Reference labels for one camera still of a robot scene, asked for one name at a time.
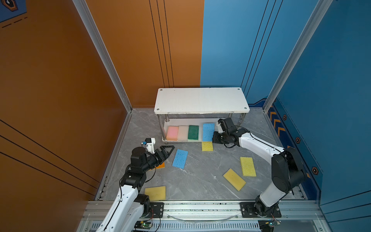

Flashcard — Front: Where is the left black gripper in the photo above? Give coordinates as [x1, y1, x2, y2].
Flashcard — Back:
[141, 145, 174, 175]

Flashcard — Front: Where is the light blue sponge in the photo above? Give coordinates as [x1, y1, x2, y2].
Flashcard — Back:
[173, 149, 188, 169]
[203, 123, 215, 142]

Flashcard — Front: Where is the pink sponge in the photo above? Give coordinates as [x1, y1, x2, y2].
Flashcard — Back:
[166, 126, 179, 141]

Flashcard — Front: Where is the white beige sponge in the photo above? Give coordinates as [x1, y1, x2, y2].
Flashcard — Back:
[177, 125, 189, 142]

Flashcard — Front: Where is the white two-tier shelf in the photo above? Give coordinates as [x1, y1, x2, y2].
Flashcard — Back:
[154, 87, 250, 143]

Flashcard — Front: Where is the yellow green sponge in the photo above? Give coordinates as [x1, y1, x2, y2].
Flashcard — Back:
[240, 157, 257, 177]

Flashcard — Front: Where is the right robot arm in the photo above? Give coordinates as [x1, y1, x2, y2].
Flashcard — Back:
[213, 118, 307, 218]

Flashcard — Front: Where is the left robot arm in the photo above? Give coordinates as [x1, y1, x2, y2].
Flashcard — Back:
[97, 146, 175, 232]

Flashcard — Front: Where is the orange sponge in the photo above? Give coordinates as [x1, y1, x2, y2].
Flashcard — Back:
[155, 163, 165, 169]

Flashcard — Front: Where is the left green circuit board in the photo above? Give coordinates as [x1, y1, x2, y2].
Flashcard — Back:
[134, 221, 153, 231]

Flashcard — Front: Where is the right circuit board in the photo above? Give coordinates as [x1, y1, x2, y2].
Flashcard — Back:
[258, 220, 281, 232]

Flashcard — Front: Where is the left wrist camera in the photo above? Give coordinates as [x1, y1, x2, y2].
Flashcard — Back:
[141, 138, 156, 154]

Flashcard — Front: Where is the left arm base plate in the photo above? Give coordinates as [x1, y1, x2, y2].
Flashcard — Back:
[149, 202, 164, 218]

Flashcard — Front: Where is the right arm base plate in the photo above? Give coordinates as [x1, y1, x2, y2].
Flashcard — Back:
[240, 202, 282, 218]

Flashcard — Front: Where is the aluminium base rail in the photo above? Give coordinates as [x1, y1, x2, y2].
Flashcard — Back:
[77, 200, 331, 232]

